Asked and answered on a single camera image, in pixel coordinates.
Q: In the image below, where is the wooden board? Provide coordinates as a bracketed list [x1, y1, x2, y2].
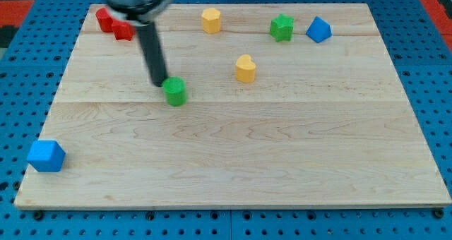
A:
[15, 4, 451, 210]

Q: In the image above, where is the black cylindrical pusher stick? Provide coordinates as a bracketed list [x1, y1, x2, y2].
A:
[136, 22, 168, 87]

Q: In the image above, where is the yellow heart block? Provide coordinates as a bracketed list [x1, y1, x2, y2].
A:
[235, 54, 256, 83]

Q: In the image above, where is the green star block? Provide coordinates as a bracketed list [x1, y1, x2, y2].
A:
[269, 14, 294, 42]

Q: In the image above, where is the blue cube block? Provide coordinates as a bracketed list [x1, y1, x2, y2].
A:
[27, 140, 66, 172]

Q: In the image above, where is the yellow hexagon block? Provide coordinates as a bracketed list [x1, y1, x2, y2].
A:
[201, 8, 221, 34]

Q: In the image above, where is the red cylinder block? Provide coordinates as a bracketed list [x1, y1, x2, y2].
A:
[95, 7, 113, 32]

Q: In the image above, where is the green cylinder block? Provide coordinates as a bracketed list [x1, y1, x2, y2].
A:
[162, 76, 187, 107]

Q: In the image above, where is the blue triangle block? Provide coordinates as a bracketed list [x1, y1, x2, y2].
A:
[306, 16, 333, 43]

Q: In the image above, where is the red star block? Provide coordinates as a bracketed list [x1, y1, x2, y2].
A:
[112, 20, 136, 41]

